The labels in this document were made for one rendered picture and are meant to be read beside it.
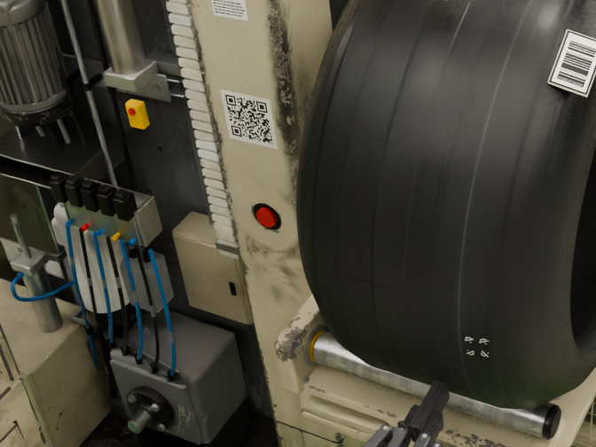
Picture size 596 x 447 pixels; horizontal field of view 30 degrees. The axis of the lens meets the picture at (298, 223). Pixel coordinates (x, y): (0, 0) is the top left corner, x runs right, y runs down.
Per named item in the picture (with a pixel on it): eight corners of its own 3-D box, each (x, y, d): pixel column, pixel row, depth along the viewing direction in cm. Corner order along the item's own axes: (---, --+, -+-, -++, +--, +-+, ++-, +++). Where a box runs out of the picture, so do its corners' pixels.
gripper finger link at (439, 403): (414, 427, 122) (421, 430, 121) (441, 380, 126) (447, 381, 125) (418, 443, 124) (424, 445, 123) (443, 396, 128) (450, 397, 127)
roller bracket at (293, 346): (281, 392, 155) (271, 341, 149) (407, 226, 180) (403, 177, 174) (301, 399, 153) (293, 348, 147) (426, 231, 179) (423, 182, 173)
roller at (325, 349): (305, 338, 152) (322, 323, 155) (305, 365, 154) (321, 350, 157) (551, 418, 135) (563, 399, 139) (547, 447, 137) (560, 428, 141)
